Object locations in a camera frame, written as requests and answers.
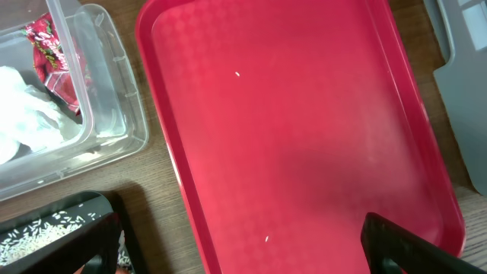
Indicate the black rectangular tray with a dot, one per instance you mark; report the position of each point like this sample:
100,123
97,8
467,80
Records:
130,258

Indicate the red snack wrapper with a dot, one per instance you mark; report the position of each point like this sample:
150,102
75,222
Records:
50,62

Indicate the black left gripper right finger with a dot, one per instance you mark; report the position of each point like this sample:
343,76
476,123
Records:
390,248

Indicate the pile of white rice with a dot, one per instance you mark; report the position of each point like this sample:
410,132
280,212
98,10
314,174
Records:
17,243

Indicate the clear plastic waste bin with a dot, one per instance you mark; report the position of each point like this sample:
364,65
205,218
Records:
112,119

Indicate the red plastic tray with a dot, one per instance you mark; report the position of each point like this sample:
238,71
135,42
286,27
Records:
288,121

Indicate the grey dishwasher rack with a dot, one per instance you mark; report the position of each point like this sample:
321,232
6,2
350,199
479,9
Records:
460,28

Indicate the white tissue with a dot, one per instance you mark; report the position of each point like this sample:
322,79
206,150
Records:
30,117

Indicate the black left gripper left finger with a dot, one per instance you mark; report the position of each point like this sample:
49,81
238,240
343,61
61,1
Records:
91,249

